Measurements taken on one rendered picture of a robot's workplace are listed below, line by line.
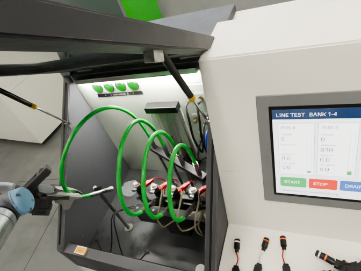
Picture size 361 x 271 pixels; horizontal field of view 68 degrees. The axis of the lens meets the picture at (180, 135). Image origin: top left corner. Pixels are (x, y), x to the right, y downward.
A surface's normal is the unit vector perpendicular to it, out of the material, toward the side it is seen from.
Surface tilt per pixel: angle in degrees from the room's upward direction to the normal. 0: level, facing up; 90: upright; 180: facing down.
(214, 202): 43
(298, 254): 0
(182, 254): 0
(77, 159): 90
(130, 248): 0
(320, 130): 76
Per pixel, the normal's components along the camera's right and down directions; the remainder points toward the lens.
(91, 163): 0.90, 0.00
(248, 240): -0.29, -0.71
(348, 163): -0.37, 0.52
